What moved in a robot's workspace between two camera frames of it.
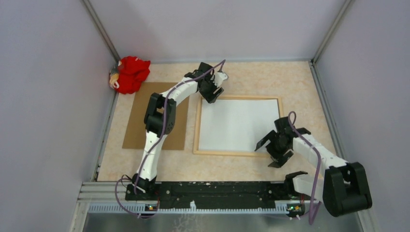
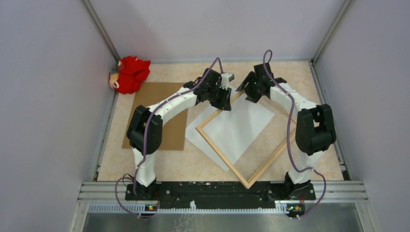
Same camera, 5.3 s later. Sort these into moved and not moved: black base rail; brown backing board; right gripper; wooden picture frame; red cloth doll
Moved: wooden picture frame; right gripper
Not moved: red cloth doll; black base rail; brown backing board
